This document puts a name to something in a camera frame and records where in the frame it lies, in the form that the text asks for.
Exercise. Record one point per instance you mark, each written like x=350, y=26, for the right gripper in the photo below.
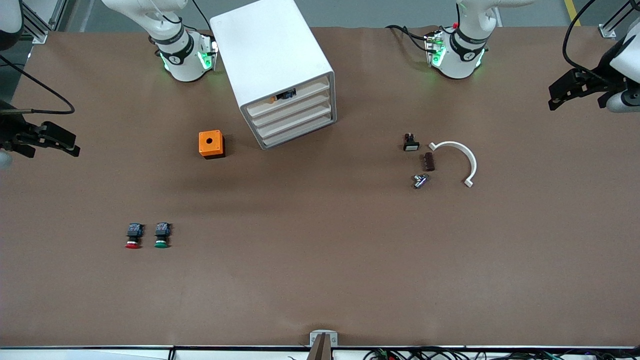
x=11, y=132

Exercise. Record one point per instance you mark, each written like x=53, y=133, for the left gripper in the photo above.
x=593, y=83

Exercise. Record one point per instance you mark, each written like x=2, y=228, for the red mushroom push button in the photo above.
x=133, y=235

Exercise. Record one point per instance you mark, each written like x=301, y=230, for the white drawer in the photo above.
x=312, y=110
x=312, y=123
x=312, y=98
x=312, y=86

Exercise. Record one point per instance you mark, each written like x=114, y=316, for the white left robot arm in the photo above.
x=462, y=62

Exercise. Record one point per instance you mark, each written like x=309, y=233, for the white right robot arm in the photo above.
x=185, y=65

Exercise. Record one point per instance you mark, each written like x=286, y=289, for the green mushroom push button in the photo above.
x=161, y=235

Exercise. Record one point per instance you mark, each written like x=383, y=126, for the orange button box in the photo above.
x=210, y=142

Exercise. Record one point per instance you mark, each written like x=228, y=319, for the white drawer cabinet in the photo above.
x=270, y=45

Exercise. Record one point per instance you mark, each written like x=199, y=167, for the white curved plastic clip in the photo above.
x=465, y=151

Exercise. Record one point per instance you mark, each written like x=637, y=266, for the brown terminal block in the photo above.
x=429, y=162

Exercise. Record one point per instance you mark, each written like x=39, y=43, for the small black orange part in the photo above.
x=286, y=94

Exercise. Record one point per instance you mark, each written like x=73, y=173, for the black switch with white face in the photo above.
x=411, y=144

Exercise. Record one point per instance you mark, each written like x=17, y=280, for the white table edge rail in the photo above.
x=100, y=354

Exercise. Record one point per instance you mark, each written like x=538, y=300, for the grey metal bracket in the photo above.
x=313, y=340

